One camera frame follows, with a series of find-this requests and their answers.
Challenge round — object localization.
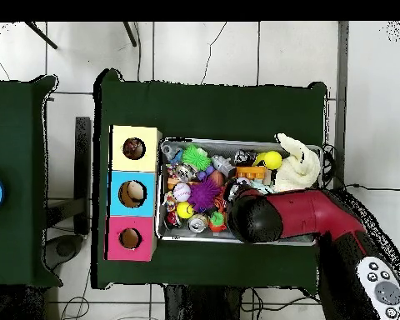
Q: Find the black cable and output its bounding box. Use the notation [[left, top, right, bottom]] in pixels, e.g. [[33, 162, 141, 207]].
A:
[[322, 181, 400, 201]]

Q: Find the green covered side table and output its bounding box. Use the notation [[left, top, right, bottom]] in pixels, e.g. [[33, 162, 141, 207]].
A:
[[0, 75, 61, 289]]

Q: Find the black tripod leg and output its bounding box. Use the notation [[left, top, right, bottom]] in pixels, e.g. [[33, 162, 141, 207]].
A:
[[122, 21, 139, 48], [22, 21, 59, 51]]

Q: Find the plain yellow ball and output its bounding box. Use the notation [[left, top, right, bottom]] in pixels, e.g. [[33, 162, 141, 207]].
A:
[[256, 150, 284, 171]]

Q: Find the orange plastic grid block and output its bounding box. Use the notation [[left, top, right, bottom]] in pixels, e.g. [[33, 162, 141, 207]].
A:
[[235, 166, 268, 182]]

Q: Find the purple spiky ball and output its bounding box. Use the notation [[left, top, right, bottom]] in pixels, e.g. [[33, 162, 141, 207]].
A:
[[188, 177, 222, 213]]

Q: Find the colourful patterned cloth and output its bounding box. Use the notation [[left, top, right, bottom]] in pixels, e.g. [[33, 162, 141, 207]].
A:
[[123, 138, 146, 160]]

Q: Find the dark green table cloth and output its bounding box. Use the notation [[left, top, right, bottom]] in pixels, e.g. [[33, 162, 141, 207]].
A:
[[92, 67, 329, 296]]

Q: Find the cream knitted cloth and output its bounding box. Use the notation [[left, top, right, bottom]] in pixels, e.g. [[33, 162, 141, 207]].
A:
[[272, 132, 322, 194]]

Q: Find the crushed plastic water bottle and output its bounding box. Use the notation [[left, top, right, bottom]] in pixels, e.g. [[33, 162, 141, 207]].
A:
[[160, 142, 186, 168]]

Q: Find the white baseball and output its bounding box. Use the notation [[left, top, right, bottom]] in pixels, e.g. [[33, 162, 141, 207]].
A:
[[172, 182, 193, 203]]

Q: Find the green spiky ball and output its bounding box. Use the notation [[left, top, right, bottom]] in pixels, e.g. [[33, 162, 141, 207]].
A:
[[182, 144, 213, 173]]

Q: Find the clear shallow bin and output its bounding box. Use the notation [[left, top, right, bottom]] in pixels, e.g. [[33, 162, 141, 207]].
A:
[[154, 137, 324, 248]]

